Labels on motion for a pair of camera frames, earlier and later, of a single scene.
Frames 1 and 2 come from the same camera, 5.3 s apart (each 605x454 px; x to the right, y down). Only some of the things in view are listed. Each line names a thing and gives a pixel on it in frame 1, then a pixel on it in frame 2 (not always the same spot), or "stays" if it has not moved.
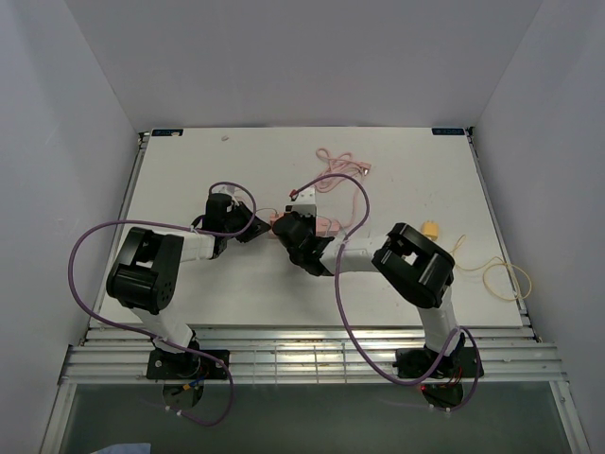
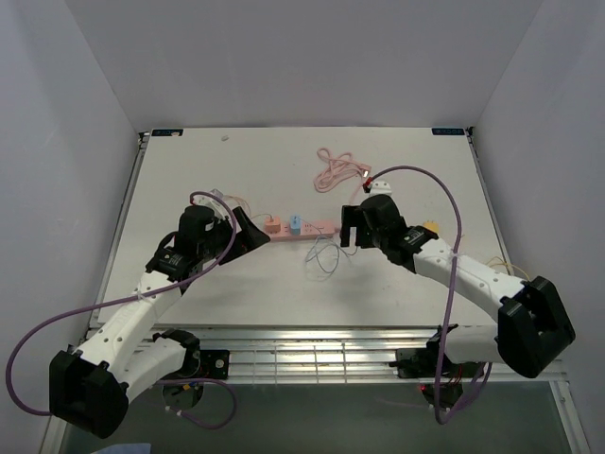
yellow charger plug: (431, 229) stays
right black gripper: (307, 218) to (351, 217)
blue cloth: (127, 448) stays
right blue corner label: (448, 131) stays
